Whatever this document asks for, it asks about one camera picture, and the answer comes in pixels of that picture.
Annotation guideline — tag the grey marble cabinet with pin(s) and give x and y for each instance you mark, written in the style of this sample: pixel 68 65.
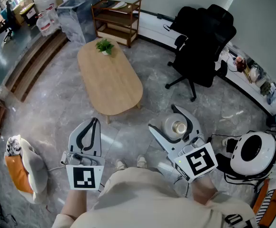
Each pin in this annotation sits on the grey marble cabinet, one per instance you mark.
pixel 77 20

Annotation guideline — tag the dark desk chair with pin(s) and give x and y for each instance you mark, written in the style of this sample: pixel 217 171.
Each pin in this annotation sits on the dark desk chair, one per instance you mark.
pixel 9 20

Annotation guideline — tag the black backpack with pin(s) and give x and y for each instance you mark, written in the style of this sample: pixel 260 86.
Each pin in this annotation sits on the black backpack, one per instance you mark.
pixel 185 20

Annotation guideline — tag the person's right shoe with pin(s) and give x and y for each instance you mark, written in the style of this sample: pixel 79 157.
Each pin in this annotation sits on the person's right shoe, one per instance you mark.
pixel 141 161

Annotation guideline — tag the clear water jug red label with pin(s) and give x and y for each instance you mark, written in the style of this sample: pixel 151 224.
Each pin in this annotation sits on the clear water jug red label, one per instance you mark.
pixel 53 14
pixel 44 26

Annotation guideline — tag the gold-capped glass perfume bottle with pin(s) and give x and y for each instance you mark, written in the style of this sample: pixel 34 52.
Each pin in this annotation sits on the gold-capped glass perfume bottle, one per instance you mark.
pixel 173 125

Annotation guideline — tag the person's beige shirt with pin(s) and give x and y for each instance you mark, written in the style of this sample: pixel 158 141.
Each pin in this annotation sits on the person's beige shirt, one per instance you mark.
pixel 140 203

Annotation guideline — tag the person's shoe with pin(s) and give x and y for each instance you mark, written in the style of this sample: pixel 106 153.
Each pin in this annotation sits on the person's shoe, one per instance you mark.
pixel 121 164
pixel 141 161

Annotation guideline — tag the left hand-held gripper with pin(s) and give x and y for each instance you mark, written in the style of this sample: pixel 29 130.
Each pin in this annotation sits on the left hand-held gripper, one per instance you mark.
pixel 84 177

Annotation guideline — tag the wooden coffee table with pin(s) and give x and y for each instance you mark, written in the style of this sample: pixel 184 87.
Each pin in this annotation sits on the wooden coffee table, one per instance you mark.
pixel 109 84

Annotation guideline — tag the small green potted plant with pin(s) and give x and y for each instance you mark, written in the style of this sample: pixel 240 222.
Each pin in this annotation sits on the small green potted plant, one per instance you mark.
pixel 104 46

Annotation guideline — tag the black office chair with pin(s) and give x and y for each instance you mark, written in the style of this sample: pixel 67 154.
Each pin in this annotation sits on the black office chair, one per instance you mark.
pixel 200 56

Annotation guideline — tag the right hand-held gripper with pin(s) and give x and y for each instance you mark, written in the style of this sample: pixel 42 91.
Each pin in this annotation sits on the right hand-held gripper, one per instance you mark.
pixel 197 163

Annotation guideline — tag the person's right forearm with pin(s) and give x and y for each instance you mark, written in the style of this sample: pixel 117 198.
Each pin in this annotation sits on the person's right forearm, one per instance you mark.
pixel 203 190

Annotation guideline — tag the brown wooden shelf unit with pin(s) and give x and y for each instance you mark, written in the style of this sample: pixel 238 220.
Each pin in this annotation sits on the brown wooden shelf unit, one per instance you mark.
pixel 116 20

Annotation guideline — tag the black and white patterned pillow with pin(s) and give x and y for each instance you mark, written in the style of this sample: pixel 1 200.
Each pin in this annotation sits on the black and white patterned pillow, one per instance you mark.
pixel 13 146

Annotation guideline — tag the person's left forearm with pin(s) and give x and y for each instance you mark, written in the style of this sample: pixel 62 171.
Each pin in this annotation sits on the person's left forearm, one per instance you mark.
pixel 77 203

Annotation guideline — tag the pile of assorted items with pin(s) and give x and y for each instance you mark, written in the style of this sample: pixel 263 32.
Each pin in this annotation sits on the pile of assorted items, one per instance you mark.
pixel 259 79

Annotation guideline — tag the black bin yellow lid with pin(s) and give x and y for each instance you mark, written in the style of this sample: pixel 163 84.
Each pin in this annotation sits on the black bin yellow lid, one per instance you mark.
pixel 29 14

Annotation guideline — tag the person's left shoe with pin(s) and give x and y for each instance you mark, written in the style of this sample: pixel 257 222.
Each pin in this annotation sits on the person's left shoe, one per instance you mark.
pixel 121 164

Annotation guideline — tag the orange cushion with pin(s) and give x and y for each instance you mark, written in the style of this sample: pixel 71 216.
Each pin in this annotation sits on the orange cushion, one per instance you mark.
pixel 19 174

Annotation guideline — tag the wooden steps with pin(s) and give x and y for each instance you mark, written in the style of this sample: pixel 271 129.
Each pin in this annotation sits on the wooden steps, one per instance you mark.
pixel 33 65

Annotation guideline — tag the white plate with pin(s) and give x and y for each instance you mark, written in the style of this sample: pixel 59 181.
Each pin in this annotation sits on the white plate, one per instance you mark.
pixel 119 5

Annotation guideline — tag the orange striped cloth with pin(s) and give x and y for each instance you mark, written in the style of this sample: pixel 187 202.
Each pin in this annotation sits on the orange striped cloth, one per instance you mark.
pixel 271 201

